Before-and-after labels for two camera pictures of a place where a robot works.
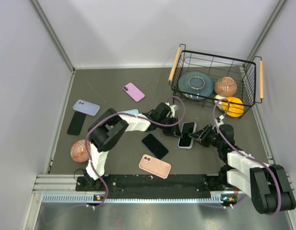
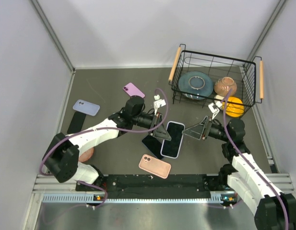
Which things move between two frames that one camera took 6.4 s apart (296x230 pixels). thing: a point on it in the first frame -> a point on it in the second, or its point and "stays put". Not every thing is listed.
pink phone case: (155, 166) stays put
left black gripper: (172, 131) -> (160, 132)
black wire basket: (214, 81) stays put
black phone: (187, 129) -> (171, 148)
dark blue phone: (155, 146) stays put
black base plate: (134, 186) stays put
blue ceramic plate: (195, 85) stays put
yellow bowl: (233, 106) stays put
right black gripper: (202, 134) -> (200, 130)
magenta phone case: (134, 92) stays put
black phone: (76, 123) stays put
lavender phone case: (187, 128) -> (178, 154)
